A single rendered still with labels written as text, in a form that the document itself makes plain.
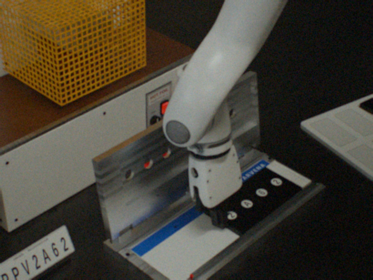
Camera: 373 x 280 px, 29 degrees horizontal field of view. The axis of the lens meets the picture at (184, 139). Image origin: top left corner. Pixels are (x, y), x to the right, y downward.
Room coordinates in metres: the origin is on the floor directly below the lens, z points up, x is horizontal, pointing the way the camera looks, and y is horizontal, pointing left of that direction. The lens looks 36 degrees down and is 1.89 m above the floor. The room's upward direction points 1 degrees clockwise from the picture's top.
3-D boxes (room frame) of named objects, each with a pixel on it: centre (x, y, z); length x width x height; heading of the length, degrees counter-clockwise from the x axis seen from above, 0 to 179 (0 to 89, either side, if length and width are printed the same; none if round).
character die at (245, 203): (1.11, -0.13, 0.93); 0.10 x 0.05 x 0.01; 47
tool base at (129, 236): (1.09, -0.07, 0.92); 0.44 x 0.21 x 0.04; 137
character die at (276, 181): (1.18, -0.19, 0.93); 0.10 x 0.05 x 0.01; 47
